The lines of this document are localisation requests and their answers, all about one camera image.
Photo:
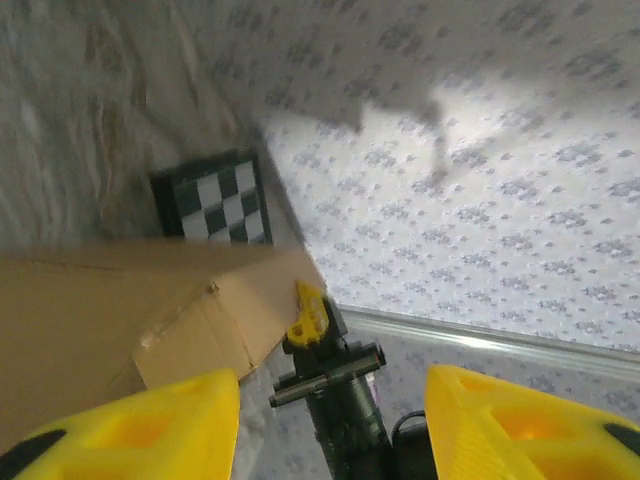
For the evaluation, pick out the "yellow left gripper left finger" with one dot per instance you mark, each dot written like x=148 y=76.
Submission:
x=150 y=430

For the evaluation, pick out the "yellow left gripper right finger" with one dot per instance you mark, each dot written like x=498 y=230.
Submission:
x=510 y=430

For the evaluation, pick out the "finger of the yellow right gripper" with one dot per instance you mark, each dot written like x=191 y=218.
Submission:
x=309 y=315

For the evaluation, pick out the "brown cardboard paper box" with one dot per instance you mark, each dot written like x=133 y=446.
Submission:
x=100 y=320

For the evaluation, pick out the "black and white checkerboard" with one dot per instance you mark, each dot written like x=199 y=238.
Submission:
x=220 y=200

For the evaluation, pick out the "aluminium side rail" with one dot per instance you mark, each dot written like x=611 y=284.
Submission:
x=500 y=345

